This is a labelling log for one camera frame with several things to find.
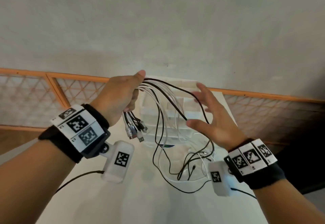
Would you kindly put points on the person's right hand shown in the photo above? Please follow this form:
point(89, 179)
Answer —
point(223, 129)

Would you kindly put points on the white drawer organizer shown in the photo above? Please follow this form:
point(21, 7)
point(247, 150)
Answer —
point(182, 82)

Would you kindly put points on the dark blue round object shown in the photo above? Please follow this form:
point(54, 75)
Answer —
point(167, 145)

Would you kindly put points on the white table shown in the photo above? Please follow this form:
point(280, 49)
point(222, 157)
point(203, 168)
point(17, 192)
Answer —
point(127, 201)

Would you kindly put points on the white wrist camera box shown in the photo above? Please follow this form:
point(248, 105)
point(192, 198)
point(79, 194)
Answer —
point(223, 188)
point(111, 173)

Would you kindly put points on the person's left hand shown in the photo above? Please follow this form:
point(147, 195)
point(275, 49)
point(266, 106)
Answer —
point(114, 96)

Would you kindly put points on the black marker wristband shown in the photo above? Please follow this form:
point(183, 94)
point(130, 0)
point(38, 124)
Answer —
point(55, 142)
point(266, 178)

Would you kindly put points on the person's left forearm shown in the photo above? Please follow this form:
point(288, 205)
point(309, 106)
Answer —
point(30, 185)

